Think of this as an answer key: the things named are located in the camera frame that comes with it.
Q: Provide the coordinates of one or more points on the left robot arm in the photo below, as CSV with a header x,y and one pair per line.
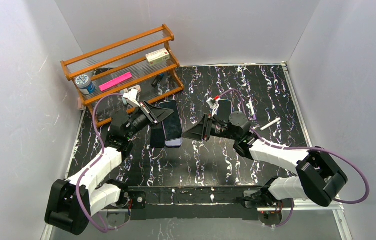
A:
x,y
74,201

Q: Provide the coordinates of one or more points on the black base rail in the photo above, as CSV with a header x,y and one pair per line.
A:
x,y
199,202

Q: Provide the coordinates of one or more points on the pink flat bar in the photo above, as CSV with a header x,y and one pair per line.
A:
x,y
115,81

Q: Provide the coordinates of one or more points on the lavender phone case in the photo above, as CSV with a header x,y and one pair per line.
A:
x,y
174,143

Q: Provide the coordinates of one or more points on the black smartphone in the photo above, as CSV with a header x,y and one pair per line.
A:
x,y
172,124
224,110
157,138

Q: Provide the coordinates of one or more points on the white small box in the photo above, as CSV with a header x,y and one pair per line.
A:
x,y
157,56

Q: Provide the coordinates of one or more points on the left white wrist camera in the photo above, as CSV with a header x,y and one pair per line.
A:
x,y
131,98

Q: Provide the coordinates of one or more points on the pink teal stapler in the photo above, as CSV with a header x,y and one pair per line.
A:
x,y
126,90

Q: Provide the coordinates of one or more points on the white pen with purple tip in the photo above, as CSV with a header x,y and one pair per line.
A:
x,y
251,109

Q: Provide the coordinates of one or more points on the blue white jar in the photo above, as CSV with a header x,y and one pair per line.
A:
x,y
84,84

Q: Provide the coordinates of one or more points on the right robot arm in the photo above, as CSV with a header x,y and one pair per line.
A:
x,y
316,175

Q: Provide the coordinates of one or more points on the white marker pen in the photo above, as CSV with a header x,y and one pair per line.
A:
x,y
275,121

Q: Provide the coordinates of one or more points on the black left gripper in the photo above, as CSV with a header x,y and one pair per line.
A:
x,y
150,113

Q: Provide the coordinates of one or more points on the orange wooden shelf rack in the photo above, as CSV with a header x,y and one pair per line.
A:
x,y
116,59

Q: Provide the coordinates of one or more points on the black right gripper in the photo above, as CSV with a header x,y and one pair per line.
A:
x,y
206,127

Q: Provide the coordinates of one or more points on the dark marker pen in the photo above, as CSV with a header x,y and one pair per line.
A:
x,y
157,80

